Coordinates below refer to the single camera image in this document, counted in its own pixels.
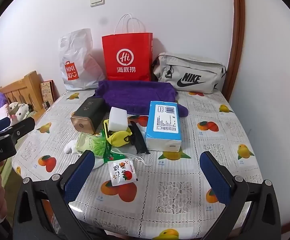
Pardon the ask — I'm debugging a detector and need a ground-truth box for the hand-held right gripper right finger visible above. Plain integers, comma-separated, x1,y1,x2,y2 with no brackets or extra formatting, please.
199,151,282,240

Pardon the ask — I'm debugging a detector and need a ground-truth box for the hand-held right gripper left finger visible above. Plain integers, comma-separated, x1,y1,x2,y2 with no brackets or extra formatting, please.
12,149,110,240

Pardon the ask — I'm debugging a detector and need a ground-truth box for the light green wipes pack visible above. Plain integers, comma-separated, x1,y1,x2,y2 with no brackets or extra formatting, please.
77,132,108,158

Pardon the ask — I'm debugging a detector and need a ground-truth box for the dark green snack packet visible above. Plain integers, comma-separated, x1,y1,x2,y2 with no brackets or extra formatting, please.
102,129,125,167

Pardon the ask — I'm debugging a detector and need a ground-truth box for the small white snack packet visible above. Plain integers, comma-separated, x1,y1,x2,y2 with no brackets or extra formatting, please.
107,159,137,187

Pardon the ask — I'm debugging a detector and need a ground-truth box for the yellow black soft toy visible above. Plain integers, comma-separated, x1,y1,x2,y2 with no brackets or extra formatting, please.
103,119,133,147

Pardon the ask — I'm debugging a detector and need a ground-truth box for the dark green book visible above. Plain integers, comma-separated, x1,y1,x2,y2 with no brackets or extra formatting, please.
70,97,108,134

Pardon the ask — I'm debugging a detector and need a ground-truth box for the blue tissue pack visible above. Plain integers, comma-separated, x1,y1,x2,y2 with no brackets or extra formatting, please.
145,101,182,152

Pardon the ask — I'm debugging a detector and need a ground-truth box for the spotted plush toy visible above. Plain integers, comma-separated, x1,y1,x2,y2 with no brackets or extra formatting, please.
7,102,33,121

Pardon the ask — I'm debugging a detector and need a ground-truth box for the wooden headboard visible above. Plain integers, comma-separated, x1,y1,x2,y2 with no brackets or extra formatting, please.
0,71,60,113

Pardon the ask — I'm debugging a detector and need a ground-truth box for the patterned book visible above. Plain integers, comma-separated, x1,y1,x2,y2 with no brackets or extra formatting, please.
40,80,56,105

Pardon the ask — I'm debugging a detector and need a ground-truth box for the fruit print tablecloth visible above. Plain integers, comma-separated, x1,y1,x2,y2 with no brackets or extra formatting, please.
11,89,264,240

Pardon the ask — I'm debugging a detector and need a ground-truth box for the white foam block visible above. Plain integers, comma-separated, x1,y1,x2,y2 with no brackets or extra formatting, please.
109,107,128,132

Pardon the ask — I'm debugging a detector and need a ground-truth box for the white plastic shopping bag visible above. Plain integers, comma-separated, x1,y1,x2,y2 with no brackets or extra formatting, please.
58,29,106,90

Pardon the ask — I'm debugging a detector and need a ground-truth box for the purple knitted cloth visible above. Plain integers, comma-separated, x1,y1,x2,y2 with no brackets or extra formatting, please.
94,80,188,118

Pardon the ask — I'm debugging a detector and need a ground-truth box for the grey waist bag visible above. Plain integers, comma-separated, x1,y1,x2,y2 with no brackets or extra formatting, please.
152,52,227,94

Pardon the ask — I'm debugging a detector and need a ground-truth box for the red paper shopping bag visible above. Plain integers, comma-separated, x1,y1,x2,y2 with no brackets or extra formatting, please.
102,14,153,82

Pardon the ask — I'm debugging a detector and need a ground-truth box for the brown wooden door frame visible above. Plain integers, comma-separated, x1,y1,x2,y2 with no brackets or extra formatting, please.
222,0,247,103

